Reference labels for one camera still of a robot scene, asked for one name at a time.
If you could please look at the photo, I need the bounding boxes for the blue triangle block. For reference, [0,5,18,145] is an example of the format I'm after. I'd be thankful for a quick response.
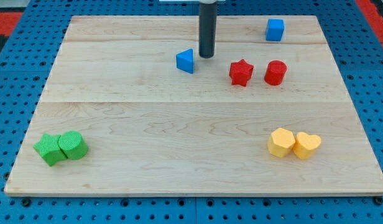
[175,49,194,74]

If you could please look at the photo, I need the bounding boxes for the wooden board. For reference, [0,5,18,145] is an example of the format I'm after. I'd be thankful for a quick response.
[4,16,383,197]

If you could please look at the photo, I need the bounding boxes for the red star block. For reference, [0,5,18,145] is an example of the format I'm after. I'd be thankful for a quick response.
[229,59,254,87]

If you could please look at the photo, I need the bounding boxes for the red cylinder block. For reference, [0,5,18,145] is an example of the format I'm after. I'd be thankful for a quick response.
[264,60,287,86]

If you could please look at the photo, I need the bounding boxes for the yellow hexagon block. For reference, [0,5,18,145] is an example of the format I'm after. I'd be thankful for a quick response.
[267,128,295,158]

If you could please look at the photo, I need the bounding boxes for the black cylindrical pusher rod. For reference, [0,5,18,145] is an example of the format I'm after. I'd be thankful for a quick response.
[199,0,217,58]

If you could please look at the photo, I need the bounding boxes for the blue cube block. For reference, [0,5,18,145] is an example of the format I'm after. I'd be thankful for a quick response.
[265,19,285,41]

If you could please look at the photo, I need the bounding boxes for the yellow heart block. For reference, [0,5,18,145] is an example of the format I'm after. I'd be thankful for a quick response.
[292,132,321,160]

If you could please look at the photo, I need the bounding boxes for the green cylinder block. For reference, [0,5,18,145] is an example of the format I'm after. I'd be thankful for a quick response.
[58,131,88,160]

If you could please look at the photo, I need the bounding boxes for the green star block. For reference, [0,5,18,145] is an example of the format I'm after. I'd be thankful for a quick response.
[33,133,68,167]

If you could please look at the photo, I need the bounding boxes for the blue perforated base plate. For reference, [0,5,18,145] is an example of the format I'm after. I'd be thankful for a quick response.
[0,0,383,223]

